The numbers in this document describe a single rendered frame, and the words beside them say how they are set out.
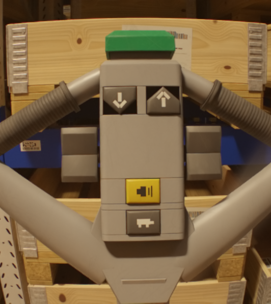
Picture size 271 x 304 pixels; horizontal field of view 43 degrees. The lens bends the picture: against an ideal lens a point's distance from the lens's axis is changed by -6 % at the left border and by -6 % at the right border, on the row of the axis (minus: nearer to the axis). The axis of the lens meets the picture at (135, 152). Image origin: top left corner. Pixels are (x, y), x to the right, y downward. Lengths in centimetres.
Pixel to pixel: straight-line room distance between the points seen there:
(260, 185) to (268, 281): 103
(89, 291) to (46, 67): 78
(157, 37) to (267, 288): 118
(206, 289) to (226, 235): 94
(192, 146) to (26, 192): 19
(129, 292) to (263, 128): 25
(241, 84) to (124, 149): 79
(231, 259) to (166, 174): 95
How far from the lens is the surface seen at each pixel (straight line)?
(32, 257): 130
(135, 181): 39
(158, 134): 39
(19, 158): 123
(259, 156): 126
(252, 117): 43
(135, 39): 42
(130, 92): 39
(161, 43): 42
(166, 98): 39
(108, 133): 39
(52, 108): 41
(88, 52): 109
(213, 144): 41
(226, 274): 134
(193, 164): 40
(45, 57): 111
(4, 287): 155
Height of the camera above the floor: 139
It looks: 15 degrees down
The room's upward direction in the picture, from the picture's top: 1 degrees counter-clockwise
